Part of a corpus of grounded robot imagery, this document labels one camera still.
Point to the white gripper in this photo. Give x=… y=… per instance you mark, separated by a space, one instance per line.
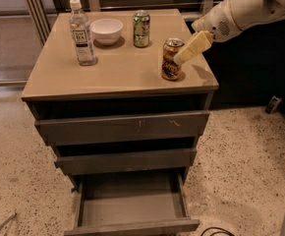
x=216 y=24

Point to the orange soda can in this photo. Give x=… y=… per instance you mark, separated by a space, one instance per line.
x=170 y=70

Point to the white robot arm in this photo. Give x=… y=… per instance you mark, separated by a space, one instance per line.
x=244 y=41

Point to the green soda can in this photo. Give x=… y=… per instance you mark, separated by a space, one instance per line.
x=141 y=21

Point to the grey drawer cabinet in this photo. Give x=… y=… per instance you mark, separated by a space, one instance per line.
x=124 y=81

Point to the grey middle drawer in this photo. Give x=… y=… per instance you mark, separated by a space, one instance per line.
x=126 y=161

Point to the grey top drawer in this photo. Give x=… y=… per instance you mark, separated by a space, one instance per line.
x=125 y=128

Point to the open grey bottom drawer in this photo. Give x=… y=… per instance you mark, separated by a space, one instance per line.
x=142 y=203

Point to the small black floor device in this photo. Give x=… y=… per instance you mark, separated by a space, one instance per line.
x=273 y=104

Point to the white ceramic bowl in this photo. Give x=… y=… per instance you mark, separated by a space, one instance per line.
x=106 y=31

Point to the clear plastic water bottle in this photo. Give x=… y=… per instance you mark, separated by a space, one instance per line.
x=80 y=31

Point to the grey metal rod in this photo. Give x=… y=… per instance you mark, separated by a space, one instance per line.
x=7 y=220

